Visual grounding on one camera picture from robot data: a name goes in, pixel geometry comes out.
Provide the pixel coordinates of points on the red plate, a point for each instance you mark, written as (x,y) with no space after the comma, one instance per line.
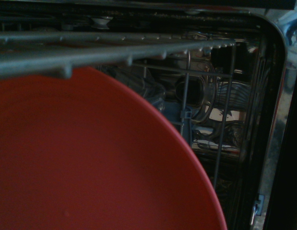
(91,155)

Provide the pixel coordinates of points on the stainless dishwasher body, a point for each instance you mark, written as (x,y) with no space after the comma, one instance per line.
(275,143)

